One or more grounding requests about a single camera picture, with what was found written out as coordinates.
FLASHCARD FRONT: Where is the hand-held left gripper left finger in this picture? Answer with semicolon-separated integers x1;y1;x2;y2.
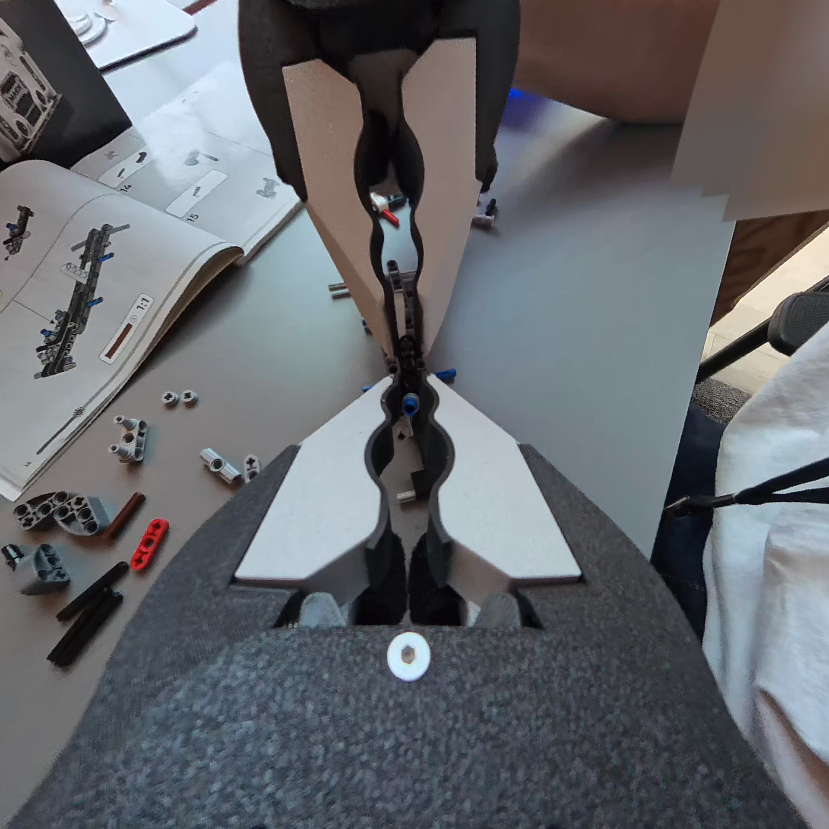
233;383;396;603

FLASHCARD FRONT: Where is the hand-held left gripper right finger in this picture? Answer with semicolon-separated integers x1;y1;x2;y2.
420;374;585;603

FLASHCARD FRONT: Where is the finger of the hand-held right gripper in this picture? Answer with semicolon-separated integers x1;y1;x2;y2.
283;57;397;357
395;38;484;354

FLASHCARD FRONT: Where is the black lego beam assembly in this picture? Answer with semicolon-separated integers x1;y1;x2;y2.
382;259;457;505

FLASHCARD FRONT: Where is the brown lego axle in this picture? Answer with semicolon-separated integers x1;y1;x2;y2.
104;492;147;542

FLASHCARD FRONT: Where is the lego set box truck print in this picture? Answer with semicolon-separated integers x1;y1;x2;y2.
0;0;133;163

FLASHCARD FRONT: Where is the open lego instruction booklet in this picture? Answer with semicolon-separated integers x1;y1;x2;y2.
0;78;305;503

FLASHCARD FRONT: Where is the light grey tube connector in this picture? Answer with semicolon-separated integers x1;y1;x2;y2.
199;447;244;484

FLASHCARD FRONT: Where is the white rounded pad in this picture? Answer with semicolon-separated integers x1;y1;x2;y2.
54;0;198;72

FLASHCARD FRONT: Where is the red thin liftarm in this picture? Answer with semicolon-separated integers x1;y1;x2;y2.
130;518;170;571

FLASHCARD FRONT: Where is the person in white shirt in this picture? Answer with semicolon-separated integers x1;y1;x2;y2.
649;402;729;642
702;317;829;829

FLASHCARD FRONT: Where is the light grey connector with pins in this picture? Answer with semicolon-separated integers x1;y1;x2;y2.
108;414;149;464

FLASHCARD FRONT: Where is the black office chair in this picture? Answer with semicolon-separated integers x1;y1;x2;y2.
696;275;829;383

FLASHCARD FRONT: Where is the black strap with buckle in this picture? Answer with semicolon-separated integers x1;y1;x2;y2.
664;456;829;519

